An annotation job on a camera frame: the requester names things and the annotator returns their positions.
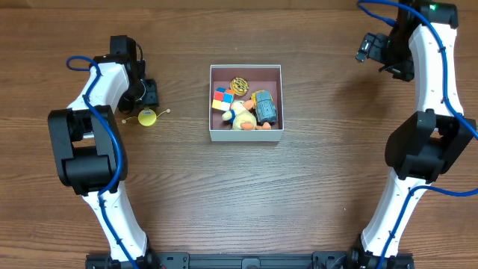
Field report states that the yellow wooden rattle drum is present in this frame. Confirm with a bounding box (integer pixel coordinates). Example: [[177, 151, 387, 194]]
[[121, 108, 171, 127]]

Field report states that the colourful two-by-two puzzle cube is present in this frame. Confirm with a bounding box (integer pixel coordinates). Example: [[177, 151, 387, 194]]
[[211, 87, 235, 111]]

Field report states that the round golden cookie toy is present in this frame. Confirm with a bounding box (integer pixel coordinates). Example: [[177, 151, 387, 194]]
[[230, 77, 249, 96]]

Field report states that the plush duck toy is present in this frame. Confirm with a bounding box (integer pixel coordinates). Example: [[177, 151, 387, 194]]
[[222, 99, 271, 131]]

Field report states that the yellow and grey toy truck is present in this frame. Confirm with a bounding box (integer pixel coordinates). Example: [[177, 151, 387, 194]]
[[251, 90, 278, 125]]

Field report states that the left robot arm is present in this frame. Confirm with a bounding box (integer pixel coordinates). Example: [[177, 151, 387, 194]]
[[48, 35, 161, 268]]

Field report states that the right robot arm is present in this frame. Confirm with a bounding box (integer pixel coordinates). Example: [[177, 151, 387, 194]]
[[342, 0, 477, 268]]

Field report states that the white box with maroon interior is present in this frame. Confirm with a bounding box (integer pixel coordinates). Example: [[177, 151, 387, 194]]
[[208, 64, 284, 142]]

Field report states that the right blue cable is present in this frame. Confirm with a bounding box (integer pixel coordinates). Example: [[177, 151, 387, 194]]
[[356, 0, 478, 269]]

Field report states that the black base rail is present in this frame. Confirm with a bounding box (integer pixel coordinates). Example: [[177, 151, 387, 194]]
[[84, 250, 415, 269]]

